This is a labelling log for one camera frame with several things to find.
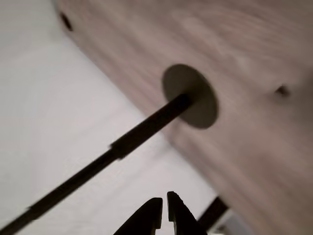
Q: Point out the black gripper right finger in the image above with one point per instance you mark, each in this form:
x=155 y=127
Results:
x=181 y=215

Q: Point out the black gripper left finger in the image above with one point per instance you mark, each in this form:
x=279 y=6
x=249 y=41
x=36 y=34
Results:
x=149 y=218

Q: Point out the black round camera stand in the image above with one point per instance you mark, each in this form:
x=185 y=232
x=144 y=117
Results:
x=198 y=110

